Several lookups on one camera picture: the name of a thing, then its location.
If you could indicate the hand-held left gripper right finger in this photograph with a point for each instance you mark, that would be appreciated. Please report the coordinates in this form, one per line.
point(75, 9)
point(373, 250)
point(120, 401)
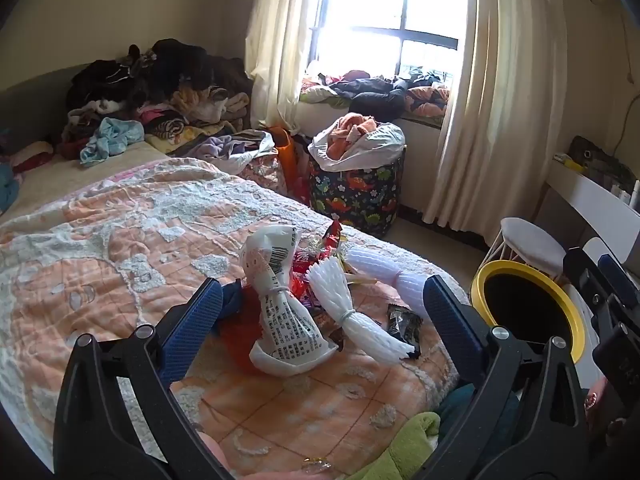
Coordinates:
point(450, 325)

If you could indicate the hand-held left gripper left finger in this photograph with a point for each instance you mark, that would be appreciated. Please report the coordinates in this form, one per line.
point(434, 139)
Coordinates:
point(192, 330)

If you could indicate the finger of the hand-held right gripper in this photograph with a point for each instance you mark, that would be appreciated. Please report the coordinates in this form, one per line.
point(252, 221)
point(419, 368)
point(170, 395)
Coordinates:
point(577, 262)
point(610, 266)

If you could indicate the black green snack packet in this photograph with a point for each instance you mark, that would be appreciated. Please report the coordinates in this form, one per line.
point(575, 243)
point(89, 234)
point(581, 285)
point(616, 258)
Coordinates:
point(404, 327)

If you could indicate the blue wrapper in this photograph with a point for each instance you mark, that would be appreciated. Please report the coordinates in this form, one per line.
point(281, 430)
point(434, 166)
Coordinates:
point(232, 302)

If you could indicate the black yellow rim trash can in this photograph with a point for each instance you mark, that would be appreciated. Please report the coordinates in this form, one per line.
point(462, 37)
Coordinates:
point(530, 310)

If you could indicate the white foam net sleeve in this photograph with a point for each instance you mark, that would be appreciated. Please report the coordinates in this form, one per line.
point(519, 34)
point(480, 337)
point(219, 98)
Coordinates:
point(395, 280)

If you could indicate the white foam net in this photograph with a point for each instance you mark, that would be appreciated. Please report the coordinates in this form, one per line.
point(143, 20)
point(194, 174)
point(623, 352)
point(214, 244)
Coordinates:
point(365, 332)

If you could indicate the white printed plastic bag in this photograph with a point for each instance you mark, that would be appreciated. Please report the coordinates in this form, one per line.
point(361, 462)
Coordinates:
point(285, 320)

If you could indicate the yellow wrapper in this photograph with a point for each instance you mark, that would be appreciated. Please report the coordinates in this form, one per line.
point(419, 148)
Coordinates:
point(350, 272)

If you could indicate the red candy wrappers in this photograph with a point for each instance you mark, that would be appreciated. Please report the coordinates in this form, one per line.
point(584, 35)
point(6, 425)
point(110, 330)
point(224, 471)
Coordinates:
point(302, 280)

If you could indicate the dark red snack wrapper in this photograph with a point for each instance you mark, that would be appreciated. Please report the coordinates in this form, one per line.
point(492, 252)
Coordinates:
point(331, 237)

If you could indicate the person's right hand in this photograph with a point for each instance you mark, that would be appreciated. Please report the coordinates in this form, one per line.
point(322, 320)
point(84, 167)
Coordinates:
point(595, 405)

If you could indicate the person's left hand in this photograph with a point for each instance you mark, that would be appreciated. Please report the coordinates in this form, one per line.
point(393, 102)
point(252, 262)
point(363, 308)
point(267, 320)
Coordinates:
point(222, 462)

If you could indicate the white dressing table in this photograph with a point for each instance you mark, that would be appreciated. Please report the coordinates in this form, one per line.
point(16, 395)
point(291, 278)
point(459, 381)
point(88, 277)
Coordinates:
point(585, 195)

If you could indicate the teal fleece clothing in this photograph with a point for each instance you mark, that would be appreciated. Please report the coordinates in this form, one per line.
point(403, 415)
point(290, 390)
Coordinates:
point(455, 405)

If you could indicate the yellow box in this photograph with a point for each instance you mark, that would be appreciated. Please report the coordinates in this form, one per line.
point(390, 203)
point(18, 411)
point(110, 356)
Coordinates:
point(570, 162)

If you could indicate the camouflage bag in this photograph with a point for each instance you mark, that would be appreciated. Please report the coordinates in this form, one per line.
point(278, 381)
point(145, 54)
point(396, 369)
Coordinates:
point(600, 160)

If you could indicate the orange white printed blanket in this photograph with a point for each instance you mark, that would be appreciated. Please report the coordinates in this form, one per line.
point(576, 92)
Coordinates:
point(100, 240)

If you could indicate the green fleece cloth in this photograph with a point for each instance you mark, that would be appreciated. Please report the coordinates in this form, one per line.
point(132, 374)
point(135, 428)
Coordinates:
point(400, 450)

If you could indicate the dinosaur print laundry hamper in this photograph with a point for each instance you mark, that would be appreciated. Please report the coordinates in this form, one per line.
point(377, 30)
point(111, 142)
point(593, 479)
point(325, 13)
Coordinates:
point(355, 200)

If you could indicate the pink patterned fabric bag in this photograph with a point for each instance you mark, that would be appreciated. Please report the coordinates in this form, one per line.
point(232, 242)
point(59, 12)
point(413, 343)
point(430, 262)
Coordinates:
point(260, 170)

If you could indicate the cream curtain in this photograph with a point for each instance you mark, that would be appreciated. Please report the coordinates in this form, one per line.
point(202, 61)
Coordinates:
point(280, 35)
point(500, 100)

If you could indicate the purple white cloth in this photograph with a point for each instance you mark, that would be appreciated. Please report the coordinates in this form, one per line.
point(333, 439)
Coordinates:
point(220, 147)

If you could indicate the orange bag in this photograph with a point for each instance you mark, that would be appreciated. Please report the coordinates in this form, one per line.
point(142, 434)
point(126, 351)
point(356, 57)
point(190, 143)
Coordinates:
point(290, 160)

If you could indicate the white plastic bag of clothes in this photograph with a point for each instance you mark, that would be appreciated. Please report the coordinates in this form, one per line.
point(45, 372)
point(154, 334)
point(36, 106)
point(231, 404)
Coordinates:
point(380, 140)

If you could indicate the beige bed sheet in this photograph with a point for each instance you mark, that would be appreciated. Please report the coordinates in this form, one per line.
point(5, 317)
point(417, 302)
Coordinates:
point(55, 180)

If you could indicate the light blue cloth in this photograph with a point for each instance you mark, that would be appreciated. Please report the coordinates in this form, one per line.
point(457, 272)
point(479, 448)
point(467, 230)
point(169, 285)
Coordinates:
point(112, 140)

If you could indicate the pink red cloth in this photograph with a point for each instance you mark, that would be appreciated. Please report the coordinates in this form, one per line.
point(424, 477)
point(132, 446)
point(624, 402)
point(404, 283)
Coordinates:
point(32, 155)

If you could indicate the clothes on window ledge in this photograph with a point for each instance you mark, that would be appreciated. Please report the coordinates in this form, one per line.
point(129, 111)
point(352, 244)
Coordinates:
point(375, 92)

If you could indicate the pile of mixed clothes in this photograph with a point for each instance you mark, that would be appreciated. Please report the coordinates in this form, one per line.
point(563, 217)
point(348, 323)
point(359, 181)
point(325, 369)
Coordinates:
point(170, 80)

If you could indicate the grey bed headboard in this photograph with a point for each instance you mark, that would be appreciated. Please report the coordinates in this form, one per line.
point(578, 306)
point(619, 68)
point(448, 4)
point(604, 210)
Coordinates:
point(30, 97)

